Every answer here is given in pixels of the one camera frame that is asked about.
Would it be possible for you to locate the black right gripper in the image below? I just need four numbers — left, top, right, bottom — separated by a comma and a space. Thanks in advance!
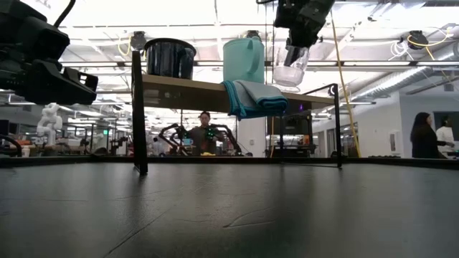
273, 0, 336, 68

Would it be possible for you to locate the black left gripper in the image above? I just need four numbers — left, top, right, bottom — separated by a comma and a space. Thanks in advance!
0, 0, 99, 106

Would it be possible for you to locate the clear plastic cup with handle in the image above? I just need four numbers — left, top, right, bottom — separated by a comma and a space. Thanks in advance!
272, 44, 311, 94

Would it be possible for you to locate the mint green plastic mug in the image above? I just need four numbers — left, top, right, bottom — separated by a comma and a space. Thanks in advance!
222, 36, 267, 85

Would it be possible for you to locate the dark blue speckled enamel mug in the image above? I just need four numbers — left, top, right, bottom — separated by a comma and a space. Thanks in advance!
143, 37, 198, 81

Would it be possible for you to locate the folded blue-grey cloth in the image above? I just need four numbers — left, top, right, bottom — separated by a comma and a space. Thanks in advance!
221, 79, 289, 121

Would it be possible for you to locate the black equipment cabinet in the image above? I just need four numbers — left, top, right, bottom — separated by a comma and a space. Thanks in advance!
266, 103, 317, 158

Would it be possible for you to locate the person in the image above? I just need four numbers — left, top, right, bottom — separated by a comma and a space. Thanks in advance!
435, 115, 457, 154
409, 111, 448, 160
187, 110, 222, 157

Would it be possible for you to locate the yellow cable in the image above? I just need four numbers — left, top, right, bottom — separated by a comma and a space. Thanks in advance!
329, 10, 361, 159

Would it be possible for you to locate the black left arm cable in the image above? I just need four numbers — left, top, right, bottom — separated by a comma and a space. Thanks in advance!
53, 0, 77, 29

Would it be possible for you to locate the black curved hose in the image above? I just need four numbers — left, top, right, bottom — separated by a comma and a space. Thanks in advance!
0, 133, 23, 158

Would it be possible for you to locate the wooden shelf with black frame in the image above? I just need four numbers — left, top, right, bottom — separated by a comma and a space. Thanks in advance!
131, 49, 344, 177

